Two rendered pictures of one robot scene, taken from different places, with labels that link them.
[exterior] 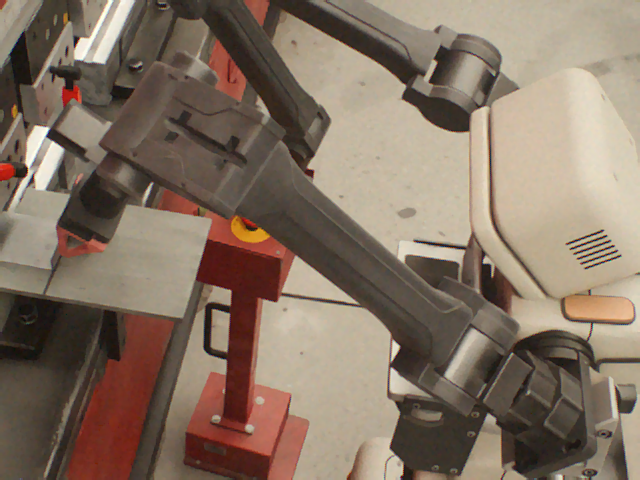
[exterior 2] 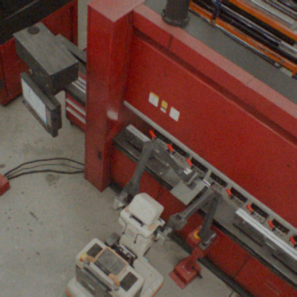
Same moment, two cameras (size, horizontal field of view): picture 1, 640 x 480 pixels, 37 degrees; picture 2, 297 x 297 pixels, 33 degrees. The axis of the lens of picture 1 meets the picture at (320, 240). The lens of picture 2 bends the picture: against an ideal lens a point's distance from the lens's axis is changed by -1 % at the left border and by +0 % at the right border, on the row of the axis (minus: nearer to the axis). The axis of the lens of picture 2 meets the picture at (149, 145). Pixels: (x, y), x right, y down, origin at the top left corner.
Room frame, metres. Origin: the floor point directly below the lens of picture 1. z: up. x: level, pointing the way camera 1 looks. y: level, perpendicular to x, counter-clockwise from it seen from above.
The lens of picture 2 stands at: (1.61, -1.79, 4.53)
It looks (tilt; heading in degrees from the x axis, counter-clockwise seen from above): 54 degrees down; 121
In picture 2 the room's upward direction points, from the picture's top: 11 degrees clockwise
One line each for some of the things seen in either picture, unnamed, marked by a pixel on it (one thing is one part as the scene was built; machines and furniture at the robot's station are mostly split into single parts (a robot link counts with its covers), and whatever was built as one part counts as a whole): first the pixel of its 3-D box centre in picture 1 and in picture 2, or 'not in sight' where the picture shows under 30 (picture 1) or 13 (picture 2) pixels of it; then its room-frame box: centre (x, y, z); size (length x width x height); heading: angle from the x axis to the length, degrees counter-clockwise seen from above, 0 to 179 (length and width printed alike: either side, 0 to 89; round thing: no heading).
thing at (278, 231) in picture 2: not in sight; (280, 225); (1.60, 0.42, 1.18); 0.15 x 0.09 x 0.17; 179
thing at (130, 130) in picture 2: not in sight; (148, 145); (0.28, 0.44, 0.92); 0.50 x 0.06 x 0.10; 179
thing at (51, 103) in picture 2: not in sight; (42, 103); (-0.41, -0.15, 1.42); 0.45 x 0.12 x 0.36; 170
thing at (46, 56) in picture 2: not in sight; (48, 86); (-0.44, -0.06, 1.53); 0.51 x 0.25 x 0.85; 170
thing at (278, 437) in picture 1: (249, 428); (185, 272); (1.16, 0.09, 0.06); 0.25 x 0.20 x 0.12; 82
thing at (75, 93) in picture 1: (67, 95); not in sight; (0.98, 0.37, 1.12); 0.04 x 0.02 x 0.10; 89
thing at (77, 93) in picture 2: not in sight; (67, 96); (-0.47, 0.18, 1.17); 0.40 x 0.24 x 0.07; 179
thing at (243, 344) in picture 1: (243, 340); (193, 256); (1.16, 0.12, 0.39); 0.05 x 0.05 x 0.54; 82
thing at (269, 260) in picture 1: (253, 219); (201, 239); (1.16, 0.12, 0.75); 0.20 x 0.16 x 0.18; 172
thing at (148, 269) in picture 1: (101, 252); (187, 188); (0.83, 0.29, 1.00); 0.26 x 0.18 x 0.01; 89
